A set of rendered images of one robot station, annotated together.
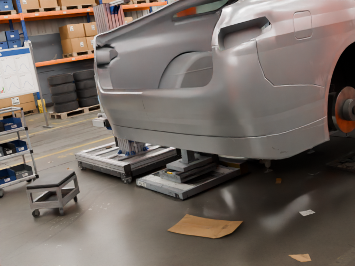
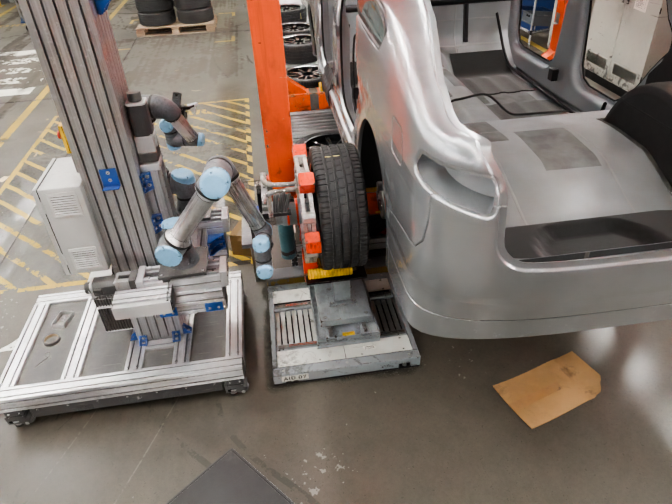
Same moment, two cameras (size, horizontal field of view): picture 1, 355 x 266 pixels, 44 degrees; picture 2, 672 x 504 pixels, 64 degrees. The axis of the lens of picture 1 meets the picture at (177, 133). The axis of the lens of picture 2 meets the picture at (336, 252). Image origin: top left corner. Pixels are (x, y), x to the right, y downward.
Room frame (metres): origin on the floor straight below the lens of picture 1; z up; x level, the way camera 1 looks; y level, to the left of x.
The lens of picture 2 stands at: (3.27, 2.09, 2.32)
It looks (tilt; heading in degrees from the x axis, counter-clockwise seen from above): 35 degrees down; 300
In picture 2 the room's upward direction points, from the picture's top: 3 degrees counter-clockwise
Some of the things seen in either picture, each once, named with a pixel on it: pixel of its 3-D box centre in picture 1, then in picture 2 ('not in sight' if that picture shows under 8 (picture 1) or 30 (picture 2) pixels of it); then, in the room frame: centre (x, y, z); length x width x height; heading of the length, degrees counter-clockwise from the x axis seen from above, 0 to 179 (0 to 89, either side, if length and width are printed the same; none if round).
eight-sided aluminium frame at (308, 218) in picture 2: not in sight; (305, 210); (4.63, 0.03, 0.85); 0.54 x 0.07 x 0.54; 126
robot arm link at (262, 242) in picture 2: not in sight; (262, 246); (4.55, 0.52, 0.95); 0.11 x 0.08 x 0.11; 121
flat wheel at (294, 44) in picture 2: not in sight; (299, 48); (7.31, -4.24, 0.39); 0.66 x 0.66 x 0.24
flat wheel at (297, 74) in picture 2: not in sight; (308, 82); (6.47, -3.05, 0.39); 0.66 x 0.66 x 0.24
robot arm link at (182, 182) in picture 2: not in sight; (183, 182); (5.26, 0.24, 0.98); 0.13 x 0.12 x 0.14; 22
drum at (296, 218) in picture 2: not in sight; (292, 211); (4.69, 0.07, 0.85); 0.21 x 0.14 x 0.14; 36
